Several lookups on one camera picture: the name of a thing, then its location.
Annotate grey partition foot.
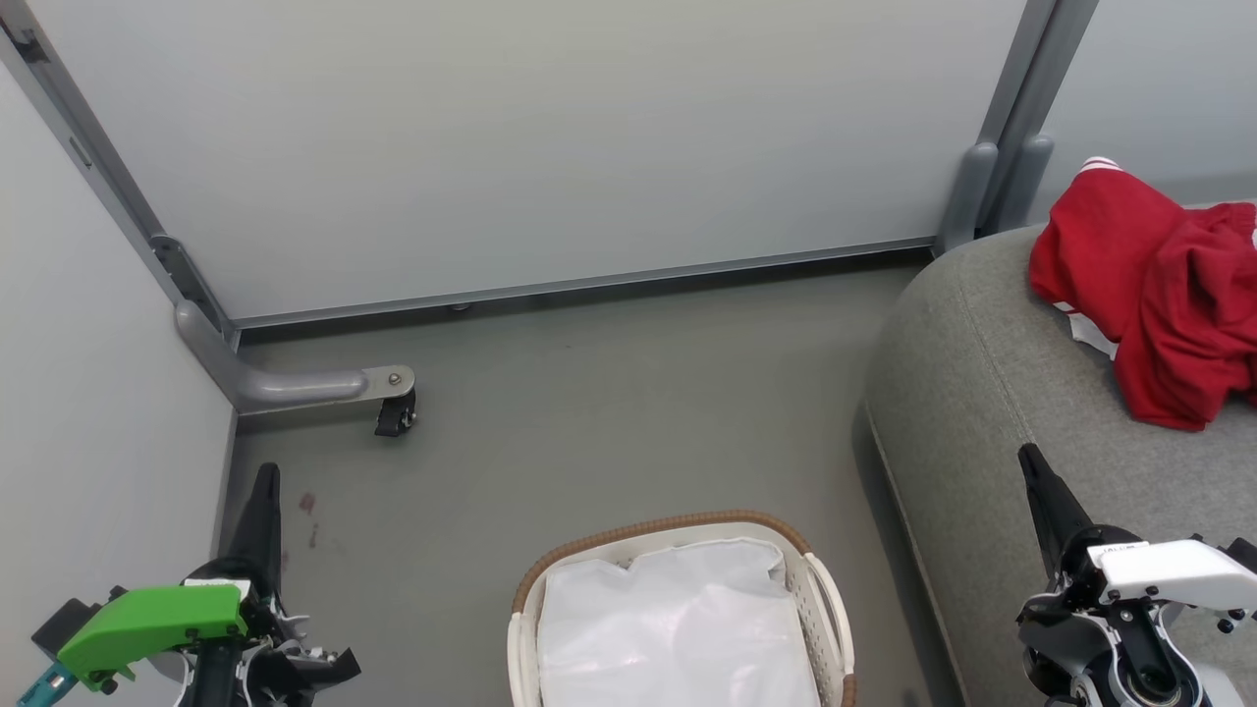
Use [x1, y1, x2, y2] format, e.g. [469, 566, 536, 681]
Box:
[174, 299, 417, 416]

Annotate black left cable teal connector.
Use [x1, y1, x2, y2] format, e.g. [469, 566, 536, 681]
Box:
[16, 662, 72, 707]

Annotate red garment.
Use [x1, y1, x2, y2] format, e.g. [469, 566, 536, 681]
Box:
[1028, 156, 1257, 433]

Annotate grey fabric sofa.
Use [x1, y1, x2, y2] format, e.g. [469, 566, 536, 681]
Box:
[862, 200, 1257, 707]

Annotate black caster wheel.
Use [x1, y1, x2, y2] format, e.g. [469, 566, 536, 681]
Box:
[373, 389, 419, 439]

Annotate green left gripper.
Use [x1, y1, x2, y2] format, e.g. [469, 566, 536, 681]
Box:
[57, 462, 361, 707]

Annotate white cloth in basket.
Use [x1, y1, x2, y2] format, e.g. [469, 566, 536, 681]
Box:
[536, 537, 822, 707]

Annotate grey single partition post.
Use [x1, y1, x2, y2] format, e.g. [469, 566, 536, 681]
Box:
[0, 0, 241, 351]

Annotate grey partition base rail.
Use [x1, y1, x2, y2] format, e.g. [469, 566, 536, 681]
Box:
[234, 236, 940, 331]

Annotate grey double partition post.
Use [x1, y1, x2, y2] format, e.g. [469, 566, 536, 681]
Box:
[935, 0, 1101, 257]

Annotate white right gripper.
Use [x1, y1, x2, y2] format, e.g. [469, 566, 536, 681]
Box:
[1015, 443, 1257, 631]

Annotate white laundry basket brown rim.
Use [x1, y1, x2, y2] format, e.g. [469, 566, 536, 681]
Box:
[505, 510, 858, 707]

